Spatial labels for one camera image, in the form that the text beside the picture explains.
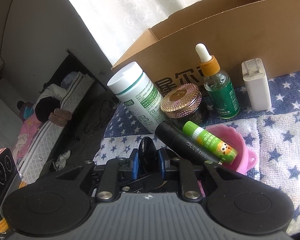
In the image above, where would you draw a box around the white vitamin bottle green label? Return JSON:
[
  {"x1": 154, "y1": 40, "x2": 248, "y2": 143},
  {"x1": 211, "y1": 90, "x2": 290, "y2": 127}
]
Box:
[{"x1": 107, "y1": 61, "x2": 167, "y2": 133}]

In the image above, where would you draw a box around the green glass dropper bottle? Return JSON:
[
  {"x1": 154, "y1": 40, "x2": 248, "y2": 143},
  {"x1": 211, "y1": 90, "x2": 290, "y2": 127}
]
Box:
[{"x1": 195, "y1": 43, "x2": 239, "y2": 119}]

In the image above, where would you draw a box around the white power adapter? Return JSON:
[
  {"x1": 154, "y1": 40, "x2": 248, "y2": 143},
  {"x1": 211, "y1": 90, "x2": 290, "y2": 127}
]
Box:
[{"x1": 242, "y1": 58, "x2": 271, "y2": 111}]

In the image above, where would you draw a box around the black electrical tape roll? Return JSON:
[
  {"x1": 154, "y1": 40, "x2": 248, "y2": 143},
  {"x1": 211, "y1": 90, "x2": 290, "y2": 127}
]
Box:
[{"x1": 138, "y1": 137, "x2": 158, "y2": 175}]

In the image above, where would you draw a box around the black tube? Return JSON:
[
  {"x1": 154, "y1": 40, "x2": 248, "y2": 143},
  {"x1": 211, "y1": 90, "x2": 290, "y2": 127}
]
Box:
[{"x1": 154, "y1": 121, "x2": 223, "y2": 165}]

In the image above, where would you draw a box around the green lip balm stick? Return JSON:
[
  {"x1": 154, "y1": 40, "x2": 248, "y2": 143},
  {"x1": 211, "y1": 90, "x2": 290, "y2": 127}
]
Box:
[{"x1": 183, "y1": 121, "x2": 238, "y2": 164}]

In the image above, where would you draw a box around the black jar gold lid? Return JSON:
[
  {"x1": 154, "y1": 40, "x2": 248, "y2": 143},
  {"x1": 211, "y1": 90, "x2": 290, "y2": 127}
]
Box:
[{"x1": 160, "y1": 83, "x2": 209, "y2": 130}]

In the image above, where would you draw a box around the pink plastic cup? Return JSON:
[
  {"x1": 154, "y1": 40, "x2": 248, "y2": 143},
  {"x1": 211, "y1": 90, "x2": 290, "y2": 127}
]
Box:
[{"x1": 205, "y1": 125, "x2": 258, "y2": 175}]

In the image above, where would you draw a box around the white mattress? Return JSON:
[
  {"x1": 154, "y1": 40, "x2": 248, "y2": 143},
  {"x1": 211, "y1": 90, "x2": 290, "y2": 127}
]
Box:
[{"x1": 12, "y1": 73, "x2": 94, "y2": 184}]

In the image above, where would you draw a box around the clothes pile on mattress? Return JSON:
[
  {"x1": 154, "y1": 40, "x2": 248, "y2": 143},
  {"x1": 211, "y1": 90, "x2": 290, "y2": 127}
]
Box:
[{"x1": 12, "y1": 83, "x2": 72, "y2": 163}]

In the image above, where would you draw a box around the blue star patterned blanket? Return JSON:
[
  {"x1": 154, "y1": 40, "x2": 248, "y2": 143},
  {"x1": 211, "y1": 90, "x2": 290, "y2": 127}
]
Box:
[{"x1": 94, "y1": 71, "x2": 300, "y2": 236}]

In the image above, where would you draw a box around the black left handheld device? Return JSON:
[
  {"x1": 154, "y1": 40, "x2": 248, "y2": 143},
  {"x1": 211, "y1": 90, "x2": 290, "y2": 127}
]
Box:
[{"x1": 0, "y1": 148, "x2": 21, "y2": 222}]

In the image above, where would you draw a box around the white embossed curtain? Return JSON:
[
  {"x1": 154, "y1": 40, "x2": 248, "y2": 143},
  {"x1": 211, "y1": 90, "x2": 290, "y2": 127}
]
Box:
[{"x1": 69, "y1": 0, "x2": 200, "y2": 64}]

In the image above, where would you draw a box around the brown cardboard box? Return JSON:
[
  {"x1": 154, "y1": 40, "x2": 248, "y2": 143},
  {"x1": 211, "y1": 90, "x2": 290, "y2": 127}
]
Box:
[{"x1": 113, "y1": 0, "x2": 300, "y2": 94}]

